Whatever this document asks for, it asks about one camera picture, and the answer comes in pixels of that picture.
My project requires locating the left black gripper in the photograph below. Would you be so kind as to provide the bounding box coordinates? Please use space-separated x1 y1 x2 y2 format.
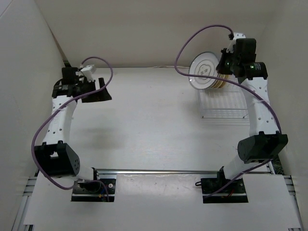
76 78 111 103

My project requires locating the beige plate front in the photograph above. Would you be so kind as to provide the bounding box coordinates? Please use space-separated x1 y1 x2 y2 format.
215 75 225 89

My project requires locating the beige plate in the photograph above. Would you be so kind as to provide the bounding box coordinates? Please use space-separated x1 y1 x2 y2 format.
215 75 225 89
219 75 229 88

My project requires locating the white plate blue motif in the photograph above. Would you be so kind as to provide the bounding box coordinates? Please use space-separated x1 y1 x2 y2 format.
189 52 218 90

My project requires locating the white plate orange sunburst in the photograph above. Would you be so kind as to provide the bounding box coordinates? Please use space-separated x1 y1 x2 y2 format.
209 79 220 89

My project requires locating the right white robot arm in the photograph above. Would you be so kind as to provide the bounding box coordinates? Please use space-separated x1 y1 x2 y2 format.
216 38 288 193

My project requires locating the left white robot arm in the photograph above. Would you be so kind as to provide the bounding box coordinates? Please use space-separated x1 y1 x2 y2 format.
33 65 112 193

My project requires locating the beige plate middle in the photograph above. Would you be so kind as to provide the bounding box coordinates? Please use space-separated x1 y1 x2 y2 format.
219 75 229 88

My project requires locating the white front cover board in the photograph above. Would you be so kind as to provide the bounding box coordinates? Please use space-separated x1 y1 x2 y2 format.
24 174 301 231

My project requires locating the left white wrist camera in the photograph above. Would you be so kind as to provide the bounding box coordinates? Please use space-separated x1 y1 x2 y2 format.
79 64 96 81

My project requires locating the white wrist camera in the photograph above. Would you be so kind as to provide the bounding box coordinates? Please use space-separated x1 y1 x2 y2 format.
226 32 246 53
79 64 96 81

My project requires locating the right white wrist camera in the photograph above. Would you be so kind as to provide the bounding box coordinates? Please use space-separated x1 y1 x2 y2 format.
226 32 246 53

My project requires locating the white wire dish rack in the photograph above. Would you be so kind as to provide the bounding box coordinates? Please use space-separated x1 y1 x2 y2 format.
196 83 249 126

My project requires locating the aluminium frame rail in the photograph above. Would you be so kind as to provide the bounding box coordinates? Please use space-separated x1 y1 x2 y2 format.
95 168 274 176

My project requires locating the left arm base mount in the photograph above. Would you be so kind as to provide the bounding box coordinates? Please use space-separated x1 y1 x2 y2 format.
71 178 116 203

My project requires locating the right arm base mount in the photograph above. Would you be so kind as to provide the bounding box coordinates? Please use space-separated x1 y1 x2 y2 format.
195 178 248 204

